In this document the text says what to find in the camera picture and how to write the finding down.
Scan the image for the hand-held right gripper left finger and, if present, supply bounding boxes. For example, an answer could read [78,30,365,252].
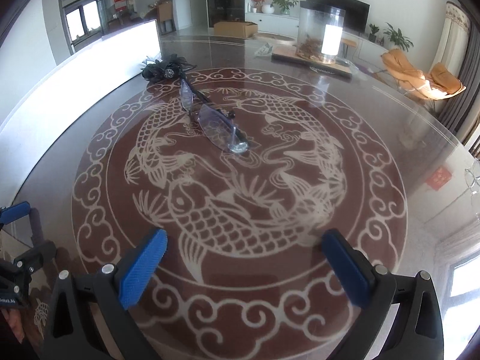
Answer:
[37,228,168,360]

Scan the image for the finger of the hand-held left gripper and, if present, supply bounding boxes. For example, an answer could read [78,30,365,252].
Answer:
[13,210,56,297]
[0,202,31,229]

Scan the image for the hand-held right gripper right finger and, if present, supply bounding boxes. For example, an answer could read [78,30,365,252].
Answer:
[322,228,447,360]

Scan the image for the large white storage box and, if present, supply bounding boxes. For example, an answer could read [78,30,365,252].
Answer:
[0,19,161,211]

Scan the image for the rimless eyeglasses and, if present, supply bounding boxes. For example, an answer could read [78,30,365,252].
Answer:
[179,78,250,154]

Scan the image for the brown fish-patterned glass desktop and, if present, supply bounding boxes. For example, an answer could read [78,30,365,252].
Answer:
[0,35,480,360]

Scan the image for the person's left hand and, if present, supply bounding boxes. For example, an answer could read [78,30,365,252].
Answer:
[2,309,25,344]

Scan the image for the clear glass vessel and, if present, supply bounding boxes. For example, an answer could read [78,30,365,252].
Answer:
[464,167,480,223]

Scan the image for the black mesh flower hair clip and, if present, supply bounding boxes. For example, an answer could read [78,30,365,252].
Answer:
[142,54,198,83]

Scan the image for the orange lounge chair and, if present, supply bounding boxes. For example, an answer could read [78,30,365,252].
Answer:
[380,48,466,100]

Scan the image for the wooden board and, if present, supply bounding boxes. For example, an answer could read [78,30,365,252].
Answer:
[272,45,355,80]

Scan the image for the large leafy potted plant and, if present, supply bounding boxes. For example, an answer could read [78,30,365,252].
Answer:
[382,22,413,52]

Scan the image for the clear plastic jar black lid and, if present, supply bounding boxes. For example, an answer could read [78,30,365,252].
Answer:
[296,1,346,63]

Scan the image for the round beige floor mat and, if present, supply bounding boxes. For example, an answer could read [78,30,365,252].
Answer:
[253,32,297,42]

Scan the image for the wooden dining chair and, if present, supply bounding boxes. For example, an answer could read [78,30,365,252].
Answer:
[157,0,176,35]

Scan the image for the covered standing air conditioner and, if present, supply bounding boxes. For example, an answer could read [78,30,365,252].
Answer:
[437,2,472,84]

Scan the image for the flat screen television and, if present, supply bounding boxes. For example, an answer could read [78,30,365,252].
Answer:
[305,0,370,33]

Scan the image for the white television cabinet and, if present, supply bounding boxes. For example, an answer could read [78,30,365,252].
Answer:
[245,11,387,46]

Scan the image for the cardboard box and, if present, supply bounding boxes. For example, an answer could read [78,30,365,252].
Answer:
[214,20,259,38]

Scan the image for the bushy green potted plant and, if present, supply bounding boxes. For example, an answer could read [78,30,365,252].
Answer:
[271,0,299,16]

